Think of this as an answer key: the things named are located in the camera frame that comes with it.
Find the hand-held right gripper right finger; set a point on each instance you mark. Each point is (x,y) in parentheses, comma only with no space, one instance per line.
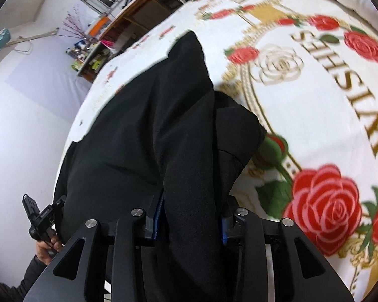
(239,223)

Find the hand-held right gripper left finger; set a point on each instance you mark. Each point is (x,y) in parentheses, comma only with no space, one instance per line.
(159,209)

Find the black coat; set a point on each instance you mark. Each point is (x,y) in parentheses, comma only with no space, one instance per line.
(163,116)

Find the person's left forearm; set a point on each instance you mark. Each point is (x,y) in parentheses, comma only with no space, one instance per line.
(25,283)

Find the person's left hand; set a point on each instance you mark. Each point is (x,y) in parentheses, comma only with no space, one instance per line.
(45,253)

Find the floral rose blanket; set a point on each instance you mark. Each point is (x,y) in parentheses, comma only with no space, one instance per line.
(318,107)

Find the wooden shelf unit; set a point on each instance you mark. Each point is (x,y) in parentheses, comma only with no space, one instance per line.
(88,64)

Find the orange storage box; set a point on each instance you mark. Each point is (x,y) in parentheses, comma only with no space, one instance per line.
(98,25)

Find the wooden desk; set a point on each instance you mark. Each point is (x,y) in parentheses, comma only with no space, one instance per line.
(129,14)

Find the pink branch decoration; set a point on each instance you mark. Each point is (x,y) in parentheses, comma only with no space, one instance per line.
(72,25)

